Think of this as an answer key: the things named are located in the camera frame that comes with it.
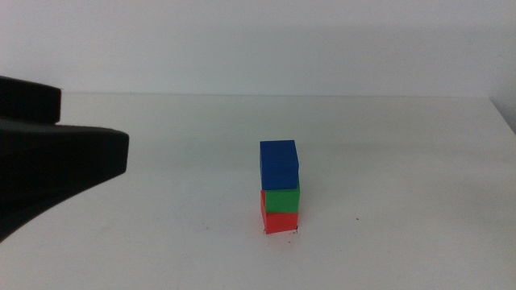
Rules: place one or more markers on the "blue cube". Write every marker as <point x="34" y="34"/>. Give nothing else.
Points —
<point x="279" y="165"/>

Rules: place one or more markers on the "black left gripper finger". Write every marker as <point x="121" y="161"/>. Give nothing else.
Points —
<point x="28" y="100"/>
<point x="60" y="161"/>

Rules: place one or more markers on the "red cube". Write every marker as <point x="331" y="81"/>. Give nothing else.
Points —
<point x="280" y="223"/>

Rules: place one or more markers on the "green cube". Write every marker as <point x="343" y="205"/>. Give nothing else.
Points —
<point x="284" y="201"/>

